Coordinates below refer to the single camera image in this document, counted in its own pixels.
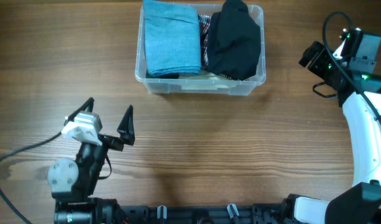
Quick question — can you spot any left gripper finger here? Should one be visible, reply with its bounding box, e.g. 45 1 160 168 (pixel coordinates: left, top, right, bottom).
117 105 135 139
65 97 94 122

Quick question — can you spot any black garment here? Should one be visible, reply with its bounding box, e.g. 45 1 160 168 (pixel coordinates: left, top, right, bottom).
207 0 261 81

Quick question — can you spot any cream cloth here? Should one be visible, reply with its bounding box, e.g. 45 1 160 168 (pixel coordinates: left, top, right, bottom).
178 70 236 89

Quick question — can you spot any blue denim cloth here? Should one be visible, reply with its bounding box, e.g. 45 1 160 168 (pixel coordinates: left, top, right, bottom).
144 1 201 77

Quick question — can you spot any plaid shirt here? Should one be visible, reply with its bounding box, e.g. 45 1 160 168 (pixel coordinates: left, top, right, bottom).
198 14 239 80

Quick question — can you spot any green garment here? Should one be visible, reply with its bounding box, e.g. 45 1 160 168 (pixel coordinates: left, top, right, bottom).
145 70 180 79

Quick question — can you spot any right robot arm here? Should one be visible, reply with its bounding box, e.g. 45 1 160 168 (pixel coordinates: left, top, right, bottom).
280 28 381 223

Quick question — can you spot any white label on bin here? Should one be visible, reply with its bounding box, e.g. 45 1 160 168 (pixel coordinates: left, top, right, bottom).
181 85 218 91

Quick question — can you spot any clear plastic storage bin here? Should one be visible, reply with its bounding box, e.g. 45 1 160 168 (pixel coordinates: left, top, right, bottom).
135 4 266 96

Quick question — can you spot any right black cable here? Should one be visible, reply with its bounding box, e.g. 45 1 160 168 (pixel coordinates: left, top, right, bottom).
311 11 381 224

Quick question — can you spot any black cable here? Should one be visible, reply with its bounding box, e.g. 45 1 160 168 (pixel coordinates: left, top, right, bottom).
311 11 381 224
0 131 63 224

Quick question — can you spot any left black cable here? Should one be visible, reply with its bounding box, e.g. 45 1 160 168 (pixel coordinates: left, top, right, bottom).
0 131 63 224

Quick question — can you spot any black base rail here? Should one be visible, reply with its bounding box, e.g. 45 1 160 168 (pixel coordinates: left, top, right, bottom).
121 203 299 224

